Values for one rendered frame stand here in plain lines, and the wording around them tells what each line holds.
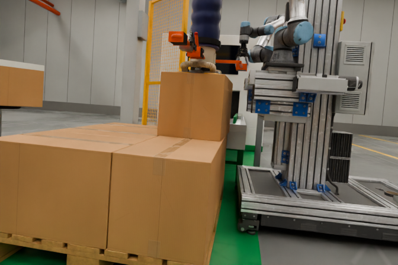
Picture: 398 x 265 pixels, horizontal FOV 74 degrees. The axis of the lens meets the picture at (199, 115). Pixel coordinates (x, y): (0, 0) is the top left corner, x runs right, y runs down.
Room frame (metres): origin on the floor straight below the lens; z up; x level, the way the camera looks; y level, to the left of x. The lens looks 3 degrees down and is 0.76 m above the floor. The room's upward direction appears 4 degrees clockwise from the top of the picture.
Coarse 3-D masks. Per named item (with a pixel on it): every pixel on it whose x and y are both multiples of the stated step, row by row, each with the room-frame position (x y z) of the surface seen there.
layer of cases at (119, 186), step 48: (0, 144) 1.11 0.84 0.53; (48, 144) 1.10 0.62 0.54; (96, 144) 1.17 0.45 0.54; (144, 144) 1.26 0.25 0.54; (192, 144) 1.37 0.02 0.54; (0, 192) 1.11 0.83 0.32; (48, 192) 1.08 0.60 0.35; (96, 192) 1.04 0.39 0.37; (144, 192) 1.01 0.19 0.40; (192, 192) 0.98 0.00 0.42; (96, 240) 1.04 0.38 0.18; (144, 240) 1.01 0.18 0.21; (192, 240) 0.98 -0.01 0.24
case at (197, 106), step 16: (176, 80) 1.62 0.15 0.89; (192, 80) 1.60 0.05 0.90; (208, 80) 1.58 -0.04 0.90; (224, 80) 1.56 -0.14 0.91; (160, 96) 1.64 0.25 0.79; (176, 96) 1.61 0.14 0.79; (192, 96) 1.59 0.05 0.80; (208, 96) 1.57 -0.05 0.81; (224, 96) 1.62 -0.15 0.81; (160, 112) 1.63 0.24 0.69; (176, 112) 1.61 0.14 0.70; (192, 112) 1.59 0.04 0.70; (208, 112) 1.57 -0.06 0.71; (224, 112) 1.69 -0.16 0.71; (160, 128) 1.63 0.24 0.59; (176, 128) 1.61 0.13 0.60; (192, 128) 1.59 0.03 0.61; (208, 128) 1.57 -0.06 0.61; (224, 128) 1.77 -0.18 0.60
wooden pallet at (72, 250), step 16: (0, 240) 1.11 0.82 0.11; (16, 240) 1.10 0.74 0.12; (32, 240) 1.08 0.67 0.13; (48, 240) 1.07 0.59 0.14; (0, 256) 1.12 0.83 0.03; (80, 256) 1.05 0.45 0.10; (96, 256) 1.04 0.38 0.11; (112, 256) 1.03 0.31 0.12; (128, 256) 1.02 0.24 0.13; (144, 256) 1.01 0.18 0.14; (208, 256) 1.25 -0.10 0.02
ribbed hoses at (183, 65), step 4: (180, 64) 1.75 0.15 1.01; (184, 64) 1.72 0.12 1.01; (188, 64) 1.71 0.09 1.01; (192, 64) 1.71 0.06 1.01; (196, 64) 1.72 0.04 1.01; (200, 64) 1.70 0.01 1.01; (204, 64) 1.69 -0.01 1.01; (208, 64) 1.69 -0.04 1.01; (212, 64) 1.69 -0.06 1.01; (184, 68) 1.75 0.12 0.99; (208, 68) 1.70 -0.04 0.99; (212, 68) 1.70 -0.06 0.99; (212, 72) 1.74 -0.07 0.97; (220, 72) 2.00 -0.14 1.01
